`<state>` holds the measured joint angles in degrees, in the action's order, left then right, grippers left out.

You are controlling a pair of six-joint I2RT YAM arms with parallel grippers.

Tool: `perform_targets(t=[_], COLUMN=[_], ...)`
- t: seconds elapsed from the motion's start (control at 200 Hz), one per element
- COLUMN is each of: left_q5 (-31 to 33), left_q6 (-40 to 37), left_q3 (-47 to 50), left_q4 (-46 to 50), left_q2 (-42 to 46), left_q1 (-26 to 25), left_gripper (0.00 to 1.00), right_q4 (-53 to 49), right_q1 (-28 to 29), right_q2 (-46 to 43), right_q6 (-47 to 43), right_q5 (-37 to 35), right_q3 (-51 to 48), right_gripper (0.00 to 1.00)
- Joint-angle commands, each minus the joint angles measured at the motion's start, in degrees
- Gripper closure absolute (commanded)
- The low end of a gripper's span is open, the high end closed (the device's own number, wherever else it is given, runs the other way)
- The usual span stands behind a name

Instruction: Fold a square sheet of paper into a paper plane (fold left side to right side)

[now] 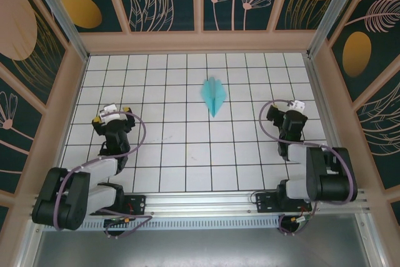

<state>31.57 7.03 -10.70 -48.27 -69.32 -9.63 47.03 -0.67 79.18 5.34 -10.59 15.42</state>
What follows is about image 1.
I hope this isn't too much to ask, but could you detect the teal paper sheet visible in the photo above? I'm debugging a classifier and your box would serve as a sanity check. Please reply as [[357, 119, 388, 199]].
[[199, 76, 228, 119]]

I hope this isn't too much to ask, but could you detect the slotted white cable duct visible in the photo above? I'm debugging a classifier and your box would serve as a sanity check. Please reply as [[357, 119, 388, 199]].
[[43, 218, 282, 231]]

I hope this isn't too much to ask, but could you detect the grey metal sheet panel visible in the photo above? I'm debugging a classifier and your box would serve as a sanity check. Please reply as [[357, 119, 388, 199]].
[[29, 229, 373, 267]]

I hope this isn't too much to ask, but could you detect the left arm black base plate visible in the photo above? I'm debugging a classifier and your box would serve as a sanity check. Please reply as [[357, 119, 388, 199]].
[[89, 194, 147, 216]]

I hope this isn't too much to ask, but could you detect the small black circuit board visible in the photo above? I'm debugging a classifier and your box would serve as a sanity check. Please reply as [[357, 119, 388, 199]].
[[104, 216, 126, 227]]

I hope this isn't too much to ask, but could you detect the aluminium side rail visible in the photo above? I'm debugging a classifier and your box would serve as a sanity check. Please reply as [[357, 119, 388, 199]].
[[304, 56, 356, 190]]

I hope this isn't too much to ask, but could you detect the long aluminium mounting rail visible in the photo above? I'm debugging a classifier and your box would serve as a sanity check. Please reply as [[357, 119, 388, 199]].
[[29, 188, 371, 218]]

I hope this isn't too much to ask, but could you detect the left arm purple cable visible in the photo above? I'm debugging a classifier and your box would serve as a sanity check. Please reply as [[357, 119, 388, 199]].
[[52, 112, 153, 240]]

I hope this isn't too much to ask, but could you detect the aluminium corner post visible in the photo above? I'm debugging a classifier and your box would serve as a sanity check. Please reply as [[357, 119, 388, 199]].
[[24, 0, 90, 62], [306, 0, 366, 60]]

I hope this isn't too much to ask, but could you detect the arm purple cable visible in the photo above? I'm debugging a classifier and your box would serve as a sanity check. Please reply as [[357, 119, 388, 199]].
[[52, 112, 153, 240], [260, 99, 359, 238]]

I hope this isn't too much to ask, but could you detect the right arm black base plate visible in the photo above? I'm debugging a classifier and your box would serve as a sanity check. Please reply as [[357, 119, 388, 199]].
[[255, 192, 312, 214]]

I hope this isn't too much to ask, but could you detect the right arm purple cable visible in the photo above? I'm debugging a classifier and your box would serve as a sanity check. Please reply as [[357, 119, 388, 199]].
[[260, 99, 359, 238]]

